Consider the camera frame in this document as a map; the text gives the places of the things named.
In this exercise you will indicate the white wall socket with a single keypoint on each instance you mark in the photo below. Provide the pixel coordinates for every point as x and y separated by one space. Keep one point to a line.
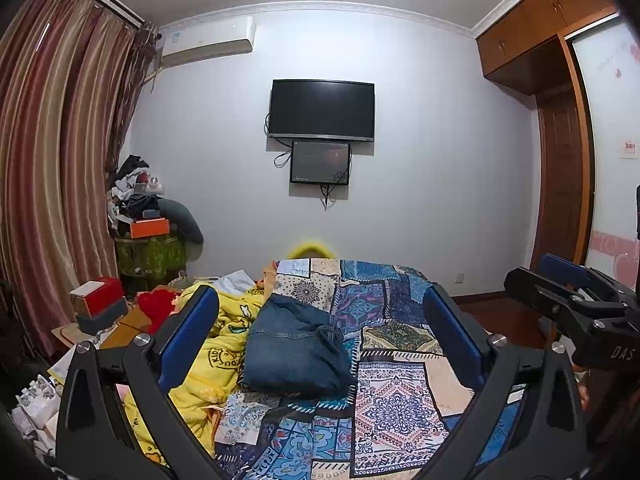
459 277

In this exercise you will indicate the dark grey box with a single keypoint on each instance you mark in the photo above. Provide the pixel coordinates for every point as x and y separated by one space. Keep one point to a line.
100 321

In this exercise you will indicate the yellow round plush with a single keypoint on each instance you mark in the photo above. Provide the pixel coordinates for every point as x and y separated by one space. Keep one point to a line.
307 249

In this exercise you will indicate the red white box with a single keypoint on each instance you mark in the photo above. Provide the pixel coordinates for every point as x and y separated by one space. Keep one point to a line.
107 294

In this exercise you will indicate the striped brown curtain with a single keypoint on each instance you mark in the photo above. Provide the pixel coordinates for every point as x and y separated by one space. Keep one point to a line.
50 160

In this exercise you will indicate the blue patchwork bed sheet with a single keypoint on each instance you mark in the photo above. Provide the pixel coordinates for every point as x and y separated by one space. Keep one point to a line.
395 400

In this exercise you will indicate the yellow cartoon blanket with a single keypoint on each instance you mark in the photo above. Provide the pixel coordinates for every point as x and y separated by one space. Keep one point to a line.
220 360

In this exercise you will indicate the grey green long pillow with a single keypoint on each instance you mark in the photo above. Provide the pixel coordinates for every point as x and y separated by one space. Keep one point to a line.
187 225

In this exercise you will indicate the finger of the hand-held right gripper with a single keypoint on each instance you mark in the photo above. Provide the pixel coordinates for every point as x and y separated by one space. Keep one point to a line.
570 270
545 296

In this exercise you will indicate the white packaging pile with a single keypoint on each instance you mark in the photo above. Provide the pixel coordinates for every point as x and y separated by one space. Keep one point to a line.
35 400

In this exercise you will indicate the green patterned cloth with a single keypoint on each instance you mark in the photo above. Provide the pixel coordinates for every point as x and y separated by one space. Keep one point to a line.
145 260

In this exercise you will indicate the black wall television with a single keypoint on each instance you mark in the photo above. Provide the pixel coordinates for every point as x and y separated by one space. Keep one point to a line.
322 109

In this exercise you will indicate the white cloth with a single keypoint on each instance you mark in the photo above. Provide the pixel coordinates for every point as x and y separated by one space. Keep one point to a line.
237 280

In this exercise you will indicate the small black wall monitor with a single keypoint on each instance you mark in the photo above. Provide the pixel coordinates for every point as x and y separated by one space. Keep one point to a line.
320 162

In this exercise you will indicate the red plush cloth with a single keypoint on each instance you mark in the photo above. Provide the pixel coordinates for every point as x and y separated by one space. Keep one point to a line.
155 305

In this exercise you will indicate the wooden side table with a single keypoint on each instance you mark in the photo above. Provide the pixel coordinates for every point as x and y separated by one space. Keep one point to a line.
125 329

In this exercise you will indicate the brown wooden door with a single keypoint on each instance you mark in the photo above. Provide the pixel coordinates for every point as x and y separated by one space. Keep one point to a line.
562 185

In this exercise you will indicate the wooden wardrobe with white door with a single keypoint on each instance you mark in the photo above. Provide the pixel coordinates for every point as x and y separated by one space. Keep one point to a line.
530 35

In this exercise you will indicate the orange box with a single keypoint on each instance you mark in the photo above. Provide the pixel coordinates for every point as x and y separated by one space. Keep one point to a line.
149 227

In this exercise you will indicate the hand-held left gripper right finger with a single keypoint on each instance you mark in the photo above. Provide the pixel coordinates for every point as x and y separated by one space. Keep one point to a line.
450 330

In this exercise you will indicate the white air conditioner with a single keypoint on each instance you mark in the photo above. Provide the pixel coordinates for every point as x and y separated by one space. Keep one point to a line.
210 42

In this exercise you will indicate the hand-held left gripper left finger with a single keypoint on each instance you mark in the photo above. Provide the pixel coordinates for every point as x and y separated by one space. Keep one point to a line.
192 330

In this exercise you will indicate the pile of mixed clothes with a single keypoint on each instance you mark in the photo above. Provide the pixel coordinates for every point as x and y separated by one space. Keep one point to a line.
132 185

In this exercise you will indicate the blue denim jeans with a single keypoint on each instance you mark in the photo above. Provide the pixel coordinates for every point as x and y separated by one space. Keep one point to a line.
295 350

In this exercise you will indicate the small red white sticker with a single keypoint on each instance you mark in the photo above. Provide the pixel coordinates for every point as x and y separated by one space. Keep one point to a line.
629 148

